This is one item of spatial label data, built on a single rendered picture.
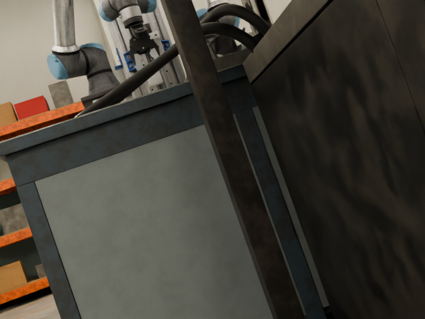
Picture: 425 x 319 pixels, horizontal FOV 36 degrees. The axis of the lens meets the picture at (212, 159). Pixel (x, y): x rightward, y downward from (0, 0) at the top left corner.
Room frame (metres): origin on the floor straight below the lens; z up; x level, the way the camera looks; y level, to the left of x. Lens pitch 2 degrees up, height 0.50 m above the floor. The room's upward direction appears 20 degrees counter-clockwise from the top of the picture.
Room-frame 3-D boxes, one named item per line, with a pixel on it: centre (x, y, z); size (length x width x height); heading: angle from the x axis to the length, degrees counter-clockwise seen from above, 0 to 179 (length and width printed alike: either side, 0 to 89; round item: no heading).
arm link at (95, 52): (2.86, 0.35, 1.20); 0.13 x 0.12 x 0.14; 126
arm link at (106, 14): (2.40, 0.15, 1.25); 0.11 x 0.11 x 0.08; 36
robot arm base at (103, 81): (2.86, 0.35, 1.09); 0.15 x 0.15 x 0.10
